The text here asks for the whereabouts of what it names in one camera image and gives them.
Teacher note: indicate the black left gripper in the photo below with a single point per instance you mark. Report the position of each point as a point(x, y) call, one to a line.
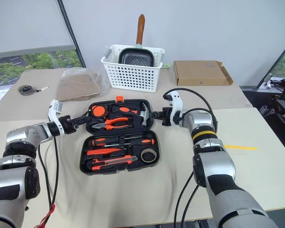
point(69, 123)

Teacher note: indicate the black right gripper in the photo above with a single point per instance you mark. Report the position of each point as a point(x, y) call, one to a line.
point(166, 116)

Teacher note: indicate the orange wedge tool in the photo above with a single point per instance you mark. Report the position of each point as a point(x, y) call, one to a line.
point(102, 151)

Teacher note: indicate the grey tape roll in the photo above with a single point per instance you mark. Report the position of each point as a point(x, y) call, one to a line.
point(142, 155)

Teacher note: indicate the orange black utility knife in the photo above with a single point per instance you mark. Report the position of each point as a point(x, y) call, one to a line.
point(114, 159)

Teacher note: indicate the black plastic tool case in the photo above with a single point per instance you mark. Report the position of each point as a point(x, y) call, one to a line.
point(120, 169)

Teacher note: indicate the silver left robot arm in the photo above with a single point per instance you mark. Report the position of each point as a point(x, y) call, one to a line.
point(19, 166)

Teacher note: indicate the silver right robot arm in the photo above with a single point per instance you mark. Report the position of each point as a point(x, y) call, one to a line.
point(213, 171)

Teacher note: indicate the silver claw hammer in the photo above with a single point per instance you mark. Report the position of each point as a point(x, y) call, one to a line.
point(145, 114)

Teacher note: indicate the orange round tape measure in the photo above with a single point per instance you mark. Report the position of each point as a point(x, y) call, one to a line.
point(98, 111)

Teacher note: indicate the brown cardboard sheets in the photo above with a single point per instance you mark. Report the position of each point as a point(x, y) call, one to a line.
point(77, 86)

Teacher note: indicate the clear plastic bag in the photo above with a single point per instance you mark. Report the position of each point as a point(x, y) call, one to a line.
point(102, 82)

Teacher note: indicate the white perforated plastic basket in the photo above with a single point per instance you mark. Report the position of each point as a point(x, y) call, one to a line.
point(133, 78)

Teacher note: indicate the small beige tag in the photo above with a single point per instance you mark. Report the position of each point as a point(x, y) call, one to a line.
point(44, 88)

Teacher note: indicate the small green tag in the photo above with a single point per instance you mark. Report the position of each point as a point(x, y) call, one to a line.
point(165, 65)

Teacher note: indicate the brown cardboard box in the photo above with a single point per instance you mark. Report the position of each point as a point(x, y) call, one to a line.
point(199, 73)

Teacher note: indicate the small round dark disc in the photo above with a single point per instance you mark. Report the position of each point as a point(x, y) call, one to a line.
point(25, 90)

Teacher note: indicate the white plastic sheet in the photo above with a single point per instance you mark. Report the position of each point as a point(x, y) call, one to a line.
point(0, 97)

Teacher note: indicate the yellow tape strip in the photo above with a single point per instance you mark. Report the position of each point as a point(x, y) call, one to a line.
point(241, 147)

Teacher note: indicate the white roller blind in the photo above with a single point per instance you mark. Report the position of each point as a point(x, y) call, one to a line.
point(26, 23)

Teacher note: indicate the small white gadget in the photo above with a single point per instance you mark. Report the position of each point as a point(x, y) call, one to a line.
point(267, 84)

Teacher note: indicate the black office furniture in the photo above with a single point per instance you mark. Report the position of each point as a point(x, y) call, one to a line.
point(283, 111)

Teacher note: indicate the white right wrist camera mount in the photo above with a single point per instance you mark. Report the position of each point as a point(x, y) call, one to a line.
point(178, 104)

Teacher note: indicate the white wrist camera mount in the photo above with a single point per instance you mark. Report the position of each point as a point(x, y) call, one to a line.
point(52, 116)
point(178, 104)

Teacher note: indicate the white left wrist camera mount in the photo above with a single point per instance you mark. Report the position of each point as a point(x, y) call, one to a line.
point(52, 116)

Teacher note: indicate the black diagonal window frame bar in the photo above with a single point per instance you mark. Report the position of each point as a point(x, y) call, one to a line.
point(70, 33)

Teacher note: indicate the dark slanted window frame post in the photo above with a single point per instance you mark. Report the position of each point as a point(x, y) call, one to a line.
point(275, 61)

